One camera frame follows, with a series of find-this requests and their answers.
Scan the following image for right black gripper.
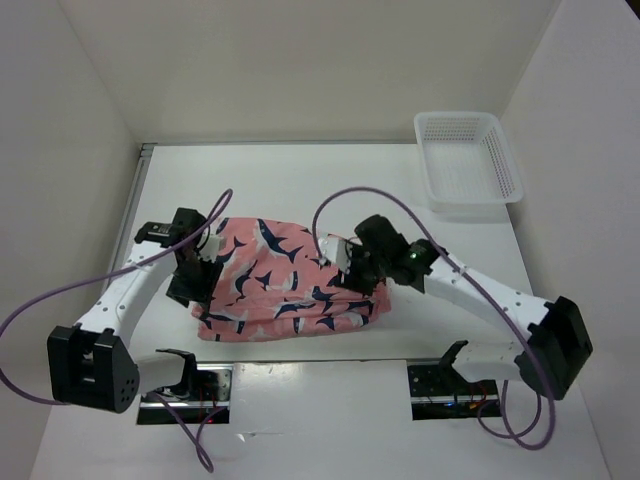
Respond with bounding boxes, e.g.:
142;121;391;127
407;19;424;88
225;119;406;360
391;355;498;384
334;237;390;296

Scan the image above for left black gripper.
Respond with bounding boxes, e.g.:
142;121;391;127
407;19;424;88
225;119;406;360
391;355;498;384
165;253;223;312

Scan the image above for pink shark print shorts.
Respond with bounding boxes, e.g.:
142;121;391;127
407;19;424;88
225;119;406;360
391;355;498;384
192;217;391;343

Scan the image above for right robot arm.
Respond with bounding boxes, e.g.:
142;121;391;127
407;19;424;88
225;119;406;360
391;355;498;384
319;215;593;401

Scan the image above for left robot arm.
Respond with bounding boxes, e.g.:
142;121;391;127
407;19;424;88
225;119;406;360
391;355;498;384
47;208;224;413

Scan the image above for white plastic basket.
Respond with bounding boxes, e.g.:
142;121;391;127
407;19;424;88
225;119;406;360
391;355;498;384
414;111;524;207

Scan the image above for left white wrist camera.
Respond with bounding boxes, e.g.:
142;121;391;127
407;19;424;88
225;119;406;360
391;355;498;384
198;233;226;261

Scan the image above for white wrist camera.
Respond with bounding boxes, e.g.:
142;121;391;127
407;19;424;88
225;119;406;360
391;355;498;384
318;234;354;273
198;233;226;261

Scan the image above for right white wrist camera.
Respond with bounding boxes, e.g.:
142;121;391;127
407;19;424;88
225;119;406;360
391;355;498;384
318;234;354;273

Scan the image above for aluminium table edge rail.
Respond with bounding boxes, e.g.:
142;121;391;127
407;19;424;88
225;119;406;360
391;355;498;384
108;143;156;272

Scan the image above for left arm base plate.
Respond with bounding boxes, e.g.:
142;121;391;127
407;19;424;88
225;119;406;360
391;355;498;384
136;363;234;426

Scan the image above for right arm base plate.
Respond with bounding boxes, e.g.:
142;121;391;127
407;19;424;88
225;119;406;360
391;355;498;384
407;360;501;421

